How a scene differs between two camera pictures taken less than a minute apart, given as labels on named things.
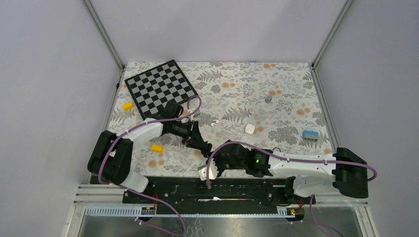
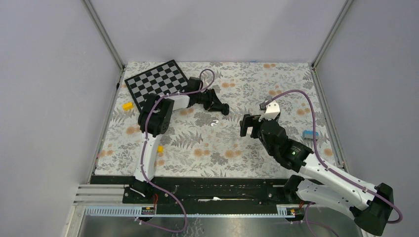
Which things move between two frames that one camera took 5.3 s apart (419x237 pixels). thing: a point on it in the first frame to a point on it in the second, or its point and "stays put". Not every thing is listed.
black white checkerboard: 151,90 stays put
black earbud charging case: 206,149 to 225,109
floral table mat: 275,105 stays put
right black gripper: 216,159 to 247,121
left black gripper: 194,138 to 217,106
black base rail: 219,191 stays put
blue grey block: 310,134 stays put
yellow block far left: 128,106 stays put
